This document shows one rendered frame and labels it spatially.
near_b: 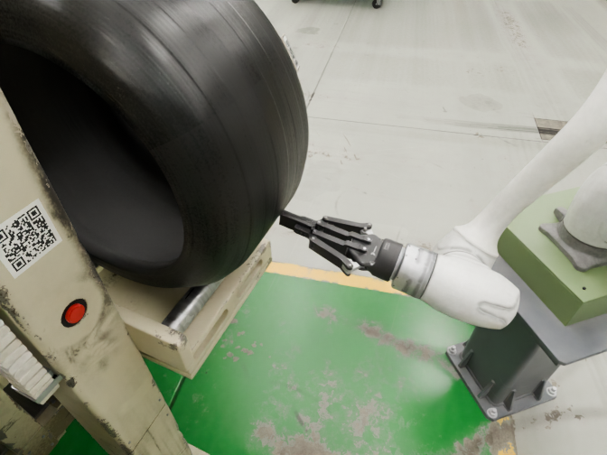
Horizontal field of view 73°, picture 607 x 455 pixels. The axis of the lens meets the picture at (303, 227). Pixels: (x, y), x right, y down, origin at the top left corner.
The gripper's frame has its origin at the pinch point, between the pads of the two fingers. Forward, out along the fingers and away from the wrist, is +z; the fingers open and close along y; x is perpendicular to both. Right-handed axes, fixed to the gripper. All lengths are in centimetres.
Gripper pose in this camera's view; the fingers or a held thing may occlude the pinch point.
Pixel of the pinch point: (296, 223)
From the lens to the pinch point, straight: 79.2
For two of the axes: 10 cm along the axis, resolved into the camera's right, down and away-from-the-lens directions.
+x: -1.1, 6.8, 7.2
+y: -4.0, 6.3, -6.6
